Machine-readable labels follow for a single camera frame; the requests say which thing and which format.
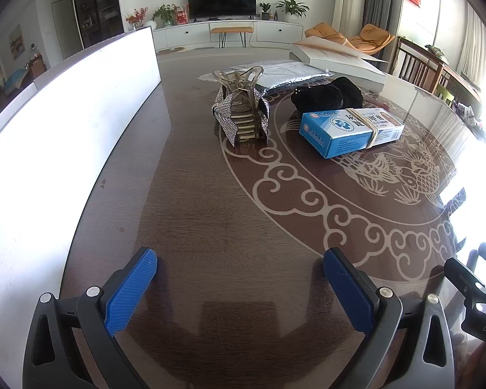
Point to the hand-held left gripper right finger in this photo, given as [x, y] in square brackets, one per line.
[348, 291]

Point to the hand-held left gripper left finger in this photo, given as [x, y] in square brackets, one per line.
[129, 291]

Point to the blue medicine box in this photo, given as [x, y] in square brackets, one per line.
[336, 129]

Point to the black knit cloth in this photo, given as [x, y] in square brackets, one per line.
[350, 91]
[316, 97]

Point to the rhinestone hair claw clip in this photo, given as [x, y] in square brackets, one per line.
[243, 113]

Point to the silver plastic bag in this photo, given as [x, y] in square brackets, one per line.
[283, 75]

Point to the clutter of small items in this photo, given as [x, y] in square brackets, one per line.
[472, 119]

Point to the large white panel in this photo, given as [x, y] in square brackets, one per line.
[64, 150]

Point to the tan rubber band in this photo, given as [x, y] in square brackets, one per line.
[376, 129]

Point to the wooden side table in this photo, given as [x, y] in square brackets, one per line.
[461, 81]

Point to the white curtain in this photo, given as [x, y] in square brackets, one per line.
[476, 48]

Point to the wooden chair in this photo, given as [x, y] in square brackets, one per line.
[409, 60]

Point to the white flat cardboard box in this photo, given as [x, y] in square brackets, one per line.
[348, 67]

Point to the blue checkered cloth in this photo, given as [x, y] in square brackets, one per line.
[14, 81]

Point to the orange rocking chair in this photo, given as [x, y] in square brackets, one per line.
[372, 36]

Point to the white television cabinet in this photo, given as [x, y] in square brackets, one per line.
[186, 34]

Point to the white door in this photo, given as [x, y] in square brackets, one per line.
[64, 28]

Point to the red flowers in vase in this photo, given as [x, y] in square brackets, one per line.
[137, 18]

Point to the green leafy potted plant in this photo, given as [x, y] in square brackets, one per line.
[165, 15]

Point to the red gift box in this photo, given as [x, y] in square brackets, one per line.
[182, 17]

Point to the orange bench stool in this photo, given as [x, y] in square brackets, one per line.
[231, 29]

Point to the large potted plant white pot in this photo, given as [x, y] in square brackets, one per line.
[291, 8]

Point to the dark glass display cabinet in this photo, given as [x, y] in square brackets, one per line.
[95, 4]

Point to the small potted plant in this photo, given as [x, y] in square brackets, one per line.
[265, 10]

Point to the black television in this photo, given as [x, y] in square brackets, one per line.
[222, 2]

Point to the framed wall picture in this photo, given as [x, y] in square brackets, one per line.
[16, 38]

